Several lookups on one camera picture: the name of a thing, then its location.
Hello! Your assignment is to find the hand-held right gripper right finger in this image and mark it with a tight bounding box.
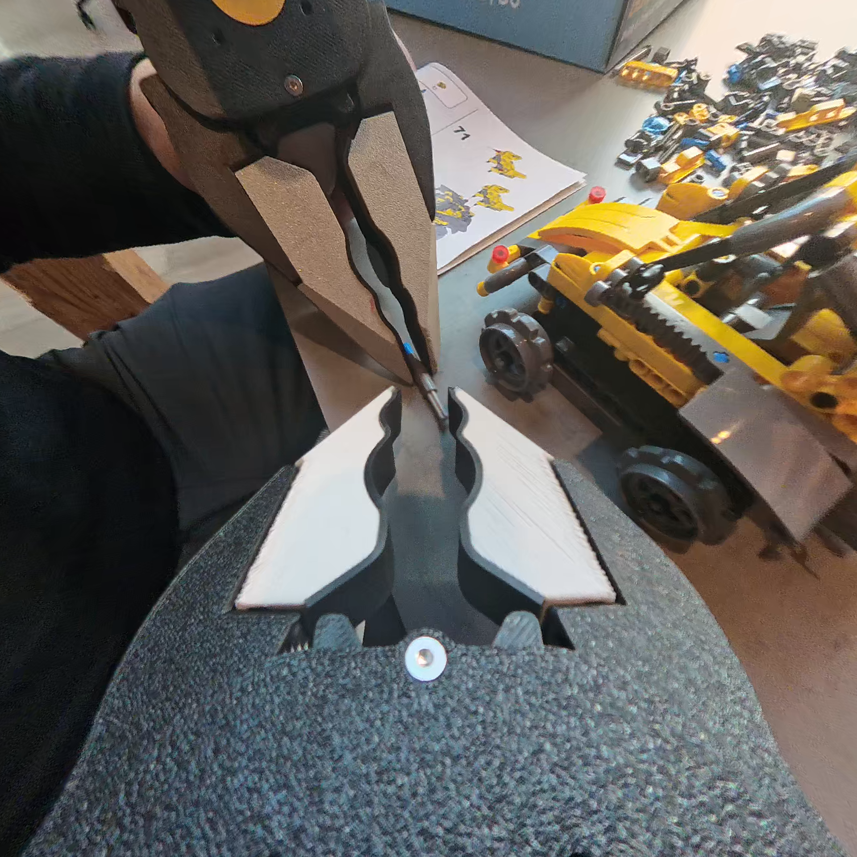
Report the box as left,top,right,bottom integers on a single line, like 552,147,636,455
449,389,620,606

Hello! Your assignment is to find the pile of loose toy bricks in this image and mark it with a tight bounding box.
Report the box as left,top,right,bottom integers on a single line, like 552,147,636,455
614,30,857,188

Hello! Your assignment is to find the person's left hand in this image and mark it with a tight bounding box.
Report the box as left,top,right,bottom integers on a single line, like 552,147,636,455
128,54,202,195

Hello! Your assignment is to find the small grey toy connector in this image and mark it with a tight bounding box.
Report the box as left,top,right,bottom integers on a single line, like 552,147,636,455
418,369,449,427

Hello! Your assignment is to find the yellow toy brick vehicle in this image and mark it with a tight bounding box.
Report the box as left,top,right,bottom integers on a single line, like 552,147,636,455
478,154,857,550

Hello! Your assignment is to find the person's black clothing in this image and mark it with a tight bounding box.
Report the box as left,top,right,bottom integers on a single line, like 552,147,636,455
0,262,329,857

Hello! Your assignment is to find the grey desk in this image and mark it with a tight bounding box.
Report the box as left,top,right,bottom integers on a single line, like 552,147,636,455
268,0,857,845

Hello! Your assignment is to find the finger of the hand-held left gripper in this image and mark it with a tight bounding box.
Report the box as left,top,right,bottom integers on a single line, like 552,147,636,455
342,110,443,383
236,156,416,383

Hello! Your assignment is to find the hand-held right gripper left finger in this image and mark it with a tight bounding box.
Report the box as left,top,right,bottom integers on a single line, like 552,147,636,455
239,389,403,610

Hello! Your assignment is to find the person's left forearm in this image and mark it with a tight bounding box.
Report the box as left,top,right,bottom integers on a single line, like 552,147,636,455
0,51,235,275

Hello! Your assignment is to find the wooden post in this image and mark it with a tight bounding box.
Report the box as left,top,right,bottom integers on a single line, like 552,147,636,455
0,248,168,342

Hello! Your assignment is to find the blue cardboard box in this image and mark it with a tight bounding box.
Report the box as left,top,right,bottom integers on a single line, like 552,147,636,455
389,0,686,75

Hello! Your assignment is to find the long yellow toy brick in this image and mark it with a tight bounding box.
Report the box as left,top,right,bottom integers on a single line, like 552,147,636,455
619,58,680,89

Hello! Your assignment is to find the toy brick instruction booklet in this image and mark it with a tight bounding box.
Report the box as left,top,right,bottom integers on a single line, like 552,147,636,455
416,61,587,275

